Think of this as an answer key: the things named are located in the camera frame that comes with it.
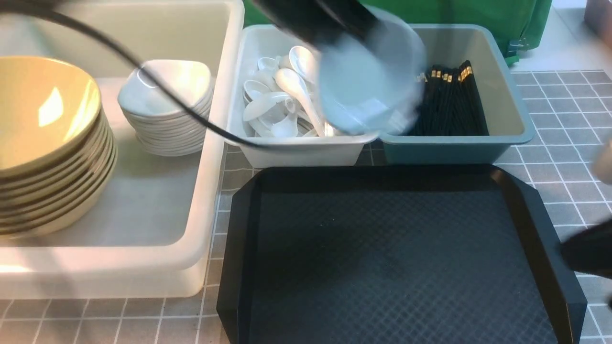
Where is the white square sauce dish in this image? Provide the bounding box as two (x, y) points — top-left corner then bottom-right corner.
(316, 6), (426, 135)

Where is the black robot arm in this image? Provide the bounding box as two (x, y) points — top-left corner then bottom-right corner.
(253, 0), (380, 47)
(559, 218), (612, 279)

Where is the pile of white spoons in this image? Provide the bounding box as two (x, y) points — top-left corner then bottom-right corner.
(242, 45), (319, 139)

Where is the white spoon bin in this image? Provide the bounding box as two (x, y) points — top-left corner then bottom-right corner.
(226, 24), (377, 169)

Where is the stack of white dishes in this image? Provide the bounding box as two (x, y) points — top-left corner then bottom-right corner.
(117, 59), (216, 157)

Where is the black serving tray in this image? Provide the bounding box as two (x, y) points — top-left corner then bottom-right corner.
(217, 165), (587, 344)

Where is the pile of black chopsticks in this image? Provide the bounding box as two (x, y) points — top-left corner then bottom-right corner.
(405, 60), (489, 137)

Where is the large white plastic tub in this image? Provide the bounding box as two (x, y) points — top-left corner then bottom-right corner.
(1, 0), (244, 299)

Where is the blue-grey chopstick bin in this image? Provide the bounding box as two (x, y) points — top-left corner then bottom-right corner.
(381, 23), (536, 165)

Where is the stack of yellow-green bowls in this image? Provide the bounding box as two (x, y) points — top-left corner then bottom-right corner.
(1, 56), (118, 240)

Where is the green cloth backdrop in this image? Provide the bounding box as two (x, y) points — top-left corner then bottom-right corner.
(243, 0), (552, 65)

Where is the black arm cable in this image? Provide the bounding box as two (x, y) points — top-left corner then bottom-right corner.
(0, 2), (273, 150)

